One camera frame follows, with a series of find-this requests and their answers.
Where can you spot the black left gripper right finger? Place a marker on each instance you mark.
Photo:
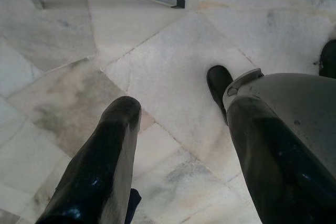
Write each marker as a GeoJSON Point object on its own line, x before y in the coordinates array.
{"type": "Point", "coordinates": [275, 176]}

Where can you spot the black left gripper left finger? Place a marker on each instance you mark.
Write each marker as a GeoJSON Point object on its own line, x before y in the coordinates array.
{"type": "Point", "coordinates": [99, 169]}

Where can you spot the grey robot left leg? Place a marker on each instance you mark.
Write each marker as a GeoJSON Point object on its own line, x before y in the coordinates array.
{"type": "Point", "coordinates": [302, 98]}

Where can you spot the black robot left foot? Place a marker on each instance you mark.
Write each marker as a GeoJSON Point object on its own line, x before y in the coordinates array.
{"type": "Point", "coordinates": [218, 79]}

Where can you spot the black robot foot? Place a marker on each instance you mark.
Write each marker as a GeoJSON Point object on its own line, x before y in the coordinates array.
{"type": "Point", "coordinates": [218, 79]}
{"type": "Point", "coordinates": [329, 58]}

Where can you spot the black robot right foot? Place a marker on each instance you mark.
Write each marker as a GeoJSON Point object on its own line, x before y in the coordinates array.
{"type": "Point", "coordinates": [329, 58]}

